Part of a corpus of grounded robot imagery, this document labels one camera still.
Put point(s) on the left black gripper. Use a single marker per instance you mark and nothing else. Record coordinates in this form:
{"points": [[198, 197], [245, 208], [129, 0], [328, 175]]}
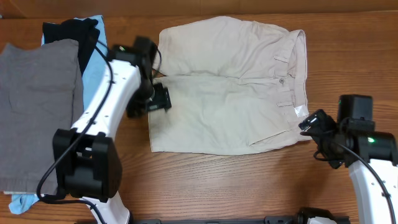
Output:
{"points": [[161, 96]]}

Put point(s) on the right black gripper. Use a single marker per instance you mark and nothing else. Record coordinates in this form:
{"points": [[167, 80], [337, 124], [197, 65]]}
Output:
{"points": [[326, 122]]}

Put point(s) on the beige shorts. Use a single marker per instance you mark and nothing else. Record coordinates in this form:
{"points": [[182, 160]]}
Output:
{"points": [[236, 87]]}

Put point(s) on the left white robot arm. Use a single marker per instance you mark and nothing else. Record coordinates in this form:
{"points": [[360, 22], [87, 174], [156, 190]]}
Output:
{"points": [[87, 164]]}

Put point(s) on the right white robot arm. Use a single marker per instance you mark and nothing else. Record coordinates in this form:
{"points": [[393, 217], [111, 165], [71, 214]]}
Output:
{"points": [[351, 140]]}

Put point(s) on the black garment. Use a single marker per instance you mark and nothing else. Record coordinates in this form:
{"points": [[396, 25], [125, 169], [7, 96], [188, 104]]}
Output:
{"points": [[77, 34]]}

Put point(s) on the grey shorts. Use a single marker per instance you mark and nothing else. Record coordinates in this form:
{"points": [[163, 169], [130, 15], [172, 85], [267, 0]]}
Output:
{"points": [[41, 92]]}

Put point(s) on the light blue garment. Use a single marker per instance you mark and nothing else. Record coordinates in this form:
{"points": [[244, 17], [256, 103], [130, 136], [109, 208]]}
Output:
{"points": [[92, 76]]}

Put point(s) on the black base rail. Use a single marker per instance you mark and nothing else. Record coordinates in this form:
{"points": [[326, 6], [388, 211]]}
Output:
{"points": [[304, 215]]}

